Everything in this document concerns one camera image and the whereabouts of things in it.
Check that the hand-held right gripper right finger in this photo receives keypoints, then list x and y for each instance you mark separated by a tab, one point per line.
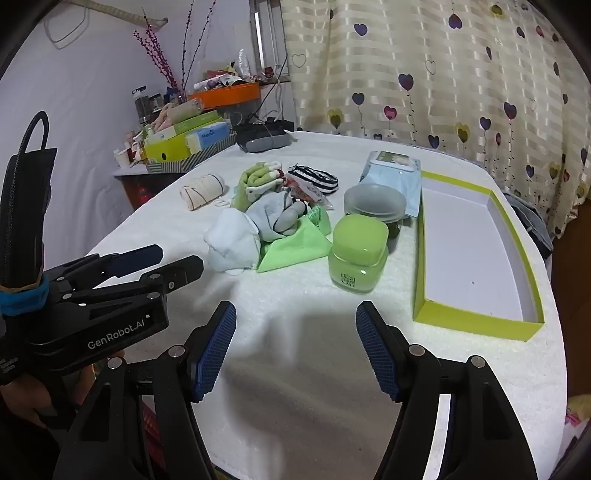
378	350

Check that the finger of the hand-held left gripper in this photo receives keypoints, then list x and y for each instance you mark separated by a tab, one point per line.
184	271
138	257

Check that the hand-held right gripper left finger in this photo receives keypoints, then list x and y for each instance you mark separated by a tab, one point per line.
214	350

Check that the lime green shallow box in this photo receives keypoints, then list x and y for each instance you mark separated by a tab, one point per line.
471	249

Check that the red snack packet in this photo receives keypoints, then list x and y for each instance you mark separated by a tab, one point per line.
304	191

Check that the black white striped cloth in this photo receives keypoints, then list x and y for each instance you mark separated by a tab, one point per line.
318	177

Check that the person's left hand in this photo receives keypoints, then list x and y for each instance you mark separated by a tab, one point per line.
27	406

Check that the beige rolled bandage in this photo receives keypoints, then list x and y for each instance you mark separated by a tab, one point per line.
203	191

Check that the green glass jar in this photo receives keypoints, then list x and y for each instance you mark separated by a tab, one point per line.
358	263

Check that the grey cloth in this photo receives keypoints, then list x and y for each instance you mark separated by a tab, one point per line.
272	217

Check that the striped tray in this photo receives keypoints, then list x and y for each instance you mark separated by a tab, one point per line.
184	164

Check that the green cloth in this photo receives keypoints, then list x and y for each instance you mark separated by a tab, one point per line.
295	249

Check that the green white socks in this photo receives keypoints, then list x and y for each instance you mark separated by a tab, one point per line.
258	182

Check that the lime green storage box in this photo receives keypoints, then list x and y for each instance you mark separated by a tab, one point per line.
171	145

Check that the blue tissue pack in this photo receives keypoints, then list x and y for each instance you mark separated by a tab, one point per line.
207	136

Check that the grey VR headset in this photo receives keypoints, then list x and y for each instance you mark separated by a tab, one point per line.
261	143

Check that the dark jar with frosted lid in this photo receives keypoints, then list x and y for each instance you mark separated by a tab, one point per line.
374	201

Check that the glass jar with black lid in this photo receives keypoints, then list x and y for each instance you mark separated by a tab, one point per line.
141	104

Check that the beige rolled cloth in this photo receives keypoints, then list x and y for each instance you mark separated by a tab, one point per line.
184	110

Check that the light blue wet wipes pack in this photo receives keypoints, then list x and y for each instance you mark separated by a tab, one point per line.
397	180

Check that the orange tray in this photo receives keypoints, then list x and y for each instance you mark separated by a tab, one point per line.
226	97

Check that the grey clothing pile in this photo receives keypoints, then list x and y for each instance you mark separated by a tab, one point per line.
531	221

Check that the wooden wardrobe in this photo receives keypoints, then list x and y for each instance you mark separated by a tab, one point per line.
575	300

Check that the red flower branches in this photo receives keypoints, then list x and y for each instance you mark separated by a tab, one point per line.
154	50

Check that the colourful plaid cloth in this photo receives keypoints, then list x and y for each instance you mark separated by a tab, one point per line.
577	413

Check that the dark bare branches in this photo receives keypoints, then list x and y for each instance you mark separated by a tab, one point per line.
189	37

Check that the heart print curtain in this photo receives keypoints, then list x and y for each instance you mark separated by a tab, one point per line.
415	46

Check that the window frame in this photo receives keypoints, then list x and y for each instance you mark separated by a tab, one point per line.
268	37

